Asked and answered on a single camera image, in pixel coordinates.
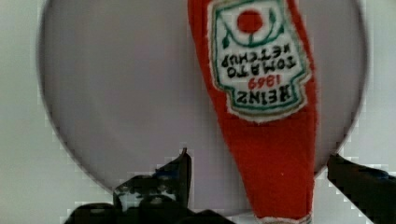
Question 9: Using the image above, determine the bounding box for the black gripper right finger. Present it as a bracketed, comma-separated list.
[327, 154, 396, 224]

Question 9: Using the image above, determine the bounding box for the lavender round plate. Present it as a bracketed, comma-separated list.
[37, 0, 367, 216]

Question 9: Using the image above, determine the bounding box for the red plush ketchup bottle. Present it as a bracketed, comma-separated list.
[188, 0, 318, 224]

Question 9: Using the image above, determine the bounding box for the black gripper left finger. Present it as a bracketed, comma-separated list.
[64, 150, 233, 224]

